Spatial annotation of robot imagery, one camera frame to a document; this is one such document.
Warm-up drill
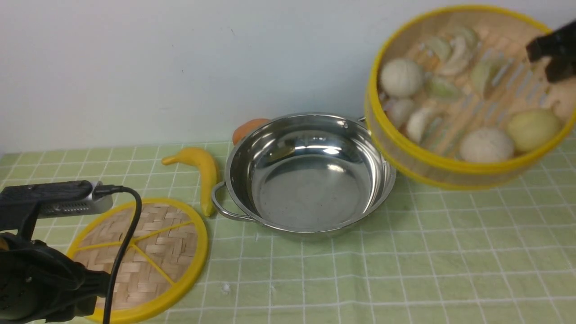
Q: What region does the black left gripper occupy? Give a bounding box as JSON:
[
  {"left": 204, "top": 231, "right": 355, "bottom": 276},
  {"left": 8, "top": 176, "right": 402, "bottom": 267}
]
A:
[{"left": 0, "top": 232, "right": 111, "bottom": 323}]

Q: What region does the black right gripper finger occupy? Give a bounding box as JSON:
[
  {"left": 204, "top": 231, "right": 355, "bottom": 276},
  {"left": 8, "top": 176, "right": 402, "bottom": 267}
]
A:
[{"left": 525, "top": 20, "right": 576, "bottom": 83}]

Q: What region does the yellow-rimmed bamboo steamer basket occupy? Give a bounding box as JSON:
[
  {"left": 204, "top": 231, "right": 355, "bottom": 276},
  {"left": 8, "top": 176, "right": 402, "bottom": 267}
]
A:
[{"left": 364, "top": 5, "right": 575, "bottom": 190}]

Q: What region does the yellow woven bamboo steamer lid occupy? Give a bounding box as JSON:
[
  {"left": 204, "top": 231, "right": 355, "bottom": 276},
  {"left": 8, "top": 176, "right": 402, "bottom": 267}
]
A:
[{"left": 67, "top": 198, "right": 209, "bottom": 324}]

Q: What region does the stainless steel pot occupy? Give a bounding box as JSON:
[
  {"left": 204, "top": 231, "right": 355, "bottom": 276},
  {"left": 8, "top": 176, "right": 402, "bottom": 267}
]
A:
[{"left": 211, "top": 113, "right": 397, "bottom": 237}]

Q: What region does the pale green dumpling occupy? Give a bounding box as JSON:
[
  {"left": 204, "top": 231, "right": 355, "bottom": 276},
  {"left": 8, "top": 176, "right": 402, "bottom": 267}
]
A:
[
  {"left": 468, "top": 58, "right": 508, "bottom": 99},
  {"left": 424, "top": 76, "right": 463, "bottom": 101}
]

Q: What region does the white round bun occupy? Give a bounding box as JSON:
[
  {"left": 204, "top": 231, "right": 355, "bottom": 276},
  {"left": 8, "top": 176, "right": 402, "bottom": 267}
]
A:
[
  {"left": 380, "top": 58, "right": 425, "bottom": 98},
  {"left": 459, "top": 127, "right": 515, "bottom": 164}
]

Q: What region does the white dumpling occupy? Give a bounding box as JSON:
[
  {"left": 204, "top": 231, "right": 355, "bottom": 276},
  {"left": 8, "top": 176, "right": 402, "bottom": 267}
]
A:
[{"left": 405, "top": 106, "right": 444, "bottom": 144}]

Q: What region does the yellow banana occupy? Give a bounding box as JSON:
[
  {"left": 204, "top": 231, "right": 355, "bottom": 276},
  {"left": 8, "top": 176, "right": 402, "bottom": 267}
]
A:
[{"left": 161, "top": 146, "right": 219, "bottom": 217}]

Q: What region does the green checkered tablecloth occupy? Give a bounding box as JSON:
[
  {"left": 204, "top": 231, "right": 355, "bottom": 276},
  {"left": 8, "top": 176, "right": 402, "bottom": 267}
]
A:
[{"left": 0, "top": 130, "right": 576, "bottom": 324}]

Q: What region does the orange fruit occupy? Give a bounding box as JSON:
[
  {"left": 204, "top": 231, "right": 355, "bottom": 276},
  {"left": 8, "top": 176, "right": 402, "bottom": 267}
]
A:
[{"left": 232, "top": 118, "right": 271, "bottom": 146}]

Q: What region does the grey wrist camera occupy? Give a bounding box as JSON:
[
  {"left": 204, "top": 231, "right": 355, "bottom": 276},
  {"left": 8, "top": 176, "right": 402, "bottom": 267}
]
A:
[{"left": 0, "top": 180, "right": 113, "bottom": 230}]

